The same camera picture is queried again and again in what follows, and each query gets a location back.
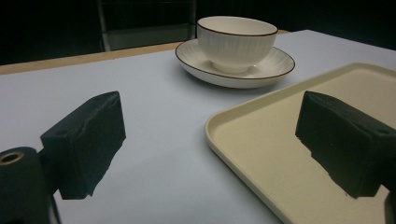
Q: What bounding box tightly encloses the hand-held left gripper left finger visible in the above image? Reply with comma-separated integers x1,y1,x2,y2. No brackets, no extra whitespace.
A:
39,91,127,201

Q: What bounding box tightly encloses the white ribbed bowl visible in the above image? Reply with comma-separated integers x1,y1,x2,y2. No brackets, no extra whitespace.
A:
195,15,279,75

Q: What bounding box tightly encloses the white ribbed plate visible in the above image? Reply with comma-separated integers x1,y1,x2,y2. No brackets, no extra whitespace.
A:
175,38,296,90

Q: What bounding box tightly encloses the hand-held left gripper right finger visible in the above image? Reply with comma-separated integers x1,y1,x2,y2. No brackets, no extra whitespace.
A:
294,90,396,200

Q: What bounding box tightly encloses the beige plastic tray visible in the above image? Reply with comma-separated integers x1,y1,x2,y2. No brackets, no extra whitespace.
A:
204,62,396,224

